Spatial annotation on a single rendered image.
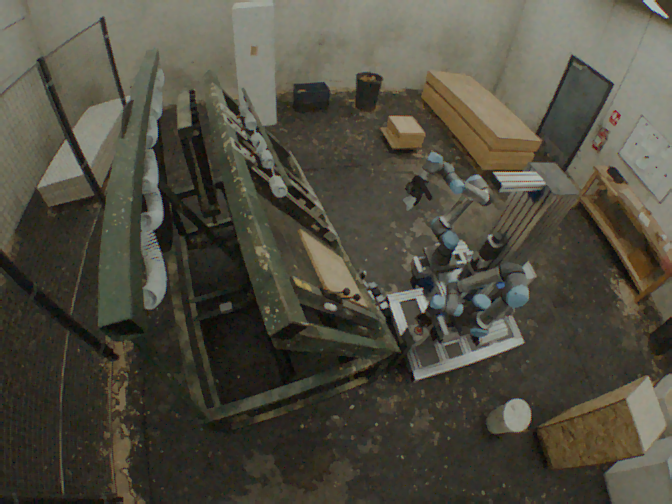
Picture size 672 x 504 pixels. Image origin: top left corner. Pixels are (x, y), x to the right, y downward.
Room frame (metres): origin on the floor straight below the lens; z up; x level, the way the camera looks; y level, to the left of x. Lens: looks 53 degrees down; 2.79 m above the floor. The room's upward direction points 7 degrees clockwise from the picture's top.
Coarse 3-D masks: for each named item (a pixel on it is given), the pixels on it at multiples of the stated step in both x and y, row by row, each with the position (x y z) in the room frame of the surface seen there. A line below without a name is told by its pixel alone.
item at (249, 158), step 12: (264, 144) 1.33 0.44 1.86; (252, 156) 1.32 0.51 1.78; (252, 168) 1.27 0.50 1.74; (252, 180) 1.26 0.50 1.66; (264, 180) 1.30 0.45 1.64; (264, 192) 1.29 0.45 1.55; (288, 204) 1.36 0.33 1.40; (300, 204) 1.44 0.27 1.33; (300, 216) 1.40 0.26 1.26; (312, 216) 1.44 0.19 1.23; (324, 228) 1.49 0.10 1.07
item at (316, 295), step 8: (296, 288) 0.64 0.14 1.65; (304, 288) 0.66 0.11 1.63; (312, 288) 0.70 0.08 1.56; (304, 296) 0.66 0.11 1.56; (312, 296) 0.67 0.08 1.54; (320, 296) 0.69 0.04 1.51; (336, 304) 0.74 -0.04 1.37; (344, 304) 0.78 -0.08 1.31; (352, 304) 0.84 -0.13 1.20; (352, 312) 0.79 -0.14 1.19; (360, 312) 0.82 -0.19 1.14; (368, 312) 0.89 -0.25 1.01; (368, 320) 0.86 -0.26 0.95
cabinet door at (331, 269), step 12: (312, 240) 1.22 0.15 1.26; (312, 252) 1.07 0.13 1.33; (324, 252) 1.21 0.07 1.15; (324, 264) 1.06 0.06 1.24; (336, 264) 1.20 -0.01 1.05; (324, 276) 0.92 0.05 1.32; (336, 276) 1.04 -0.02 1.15; (348, 276) 1.19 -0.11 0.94; (324, 288) 0.84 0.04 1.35; (336, 288) 0.90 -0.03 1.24; (348, 300) 0.91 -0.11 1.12; (360, 300) 1.00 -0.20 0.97
